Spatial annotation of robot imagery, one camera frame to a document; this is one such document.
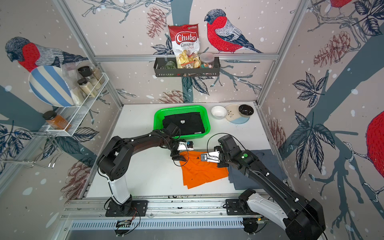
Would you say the green glass object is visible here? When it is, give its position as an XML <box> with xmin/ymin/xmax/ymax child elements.
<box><xmin>164</xmin><ymin>61</ymin><xmax>178</xmax><ymax>69</ymax></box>

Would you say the black wall shelf basket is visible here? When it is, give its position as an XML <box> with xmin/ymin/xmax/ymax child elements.
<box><xmin>154</xmin><ymin>57</ymin><xmax>221</xmax><ymax>77</ymax></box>

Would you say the white wire wall rack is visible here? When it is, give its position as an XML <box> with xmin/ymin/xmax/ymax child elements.
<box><xmin>46</xmin><ymin>73</ymin><xmax>110</xmax><ymax>137</ymax></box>

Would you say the beige and blue plate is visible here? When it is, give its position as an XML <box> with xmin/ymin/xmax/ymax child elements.
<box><xmin>225</xmin><ymin>104</ymin><xmax>250</xmax><ymax>125</ymax></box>

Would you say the clear plastic jar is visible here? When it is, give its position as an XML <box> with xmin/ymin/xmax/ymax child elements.
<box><xmin>200</xmin><ymin>53</ymin><xmax>215</xmax><ymax>69</ymax></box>

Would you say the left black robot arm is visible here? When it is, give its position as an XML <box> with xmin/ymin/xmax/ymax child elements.
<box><xmin>97</xmin><ymin>124</ymin><xmax>194</xmax><ymax>209</ymax></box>

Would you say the chrome wire hook rack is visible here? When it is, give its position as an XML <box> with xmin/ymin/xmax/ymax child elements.
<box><xmin>1</xmin><ymin>129</ymin><xmax>63</xmax><ymax>169</ymax></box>

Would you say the green plastic basket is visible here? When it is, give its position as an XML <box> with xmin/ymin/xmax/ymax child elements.
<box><xmin>154</xmin><ymin>105</ymin><xmax>211</xmax><ymax>140</ymax></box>

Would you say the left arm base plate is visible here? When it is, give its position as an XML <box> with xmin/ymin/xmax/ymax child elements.
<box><xmin>105</xmin><ymin>200</ymin><xmax>149</xmax><ymax>218</ymax></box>

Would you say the black lid spice jar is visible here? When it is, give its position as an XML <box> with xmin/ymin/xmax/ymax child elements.
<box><xmin>77</xmin><ymin>78</ymin><xmax>97</xmax><ymax>98</ymax></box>
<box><xmin>78</xmin><ymin>66</ymin><xmax>102</xmax><ymax>90</ymax></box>

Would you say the grey t-shirt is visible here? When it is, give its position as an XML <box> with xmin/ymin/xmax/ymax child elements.
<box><xmin>228</xmin><ymin>150</ymin><xmax>288</xmax><ymax>190</ymax></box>

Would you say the orange t-shirt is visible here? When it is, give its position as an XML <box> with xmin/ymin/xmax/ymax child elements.
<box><xmin>180</xmin><ymin>151</ymin><xmax>229</xmax><ymax>189</ymax></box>

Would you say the black bowl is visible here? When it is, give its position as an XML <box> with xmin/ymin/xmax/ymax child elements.
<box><xmin>239</xmin><ymin>104</ymin><xmax>255</xmax><ymax>118</ymax></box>

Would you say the orange spice jar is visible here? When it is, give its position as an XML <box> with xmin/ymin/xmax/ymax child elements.
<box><xmin>43</xmin><ymin>111</ymin><xmax>72</xmax><ymax>131</ymax></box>

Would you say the red cassava chips bag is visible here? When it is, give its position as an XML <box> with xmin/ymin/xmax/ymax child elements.
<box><xmin>168</xmin><ymin>24</ymin><xmax>201</xmax><ymax>69</ymax></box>

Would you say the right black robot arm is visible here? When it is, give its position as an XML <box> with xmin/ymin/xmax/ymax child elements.
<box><xmin>201</xmin><ymin>133</ymin><xmax>326</xmax><ymax>240</ymax></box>

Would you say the white small bowl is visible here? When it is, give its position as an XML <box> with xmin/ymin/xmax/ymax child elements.
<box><xmin>211</xmin><ymin>106</ymin><xmax>228</xmax><ymax>119</ymax></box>

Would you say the blue striped plate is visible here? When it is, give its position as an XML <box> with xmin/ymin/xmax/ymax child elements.
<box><xmin>29</xmin><ymin>66</ymin><xmax>74</xmax><ymax>107</ymax></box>

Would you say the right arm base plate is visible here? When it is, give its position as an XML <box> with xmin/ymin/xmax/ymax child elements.
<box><xmin>223</xmin><ymin>199</ymin><xmax>262</xmax><ymax>216</ymax></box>

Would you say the black t-shirt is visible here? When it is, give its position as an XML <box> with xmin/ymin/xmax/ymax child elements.
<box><xmin>163</xmin><ymin>112</ymin><xmax>206</xmax><ymax>136</ymax></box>

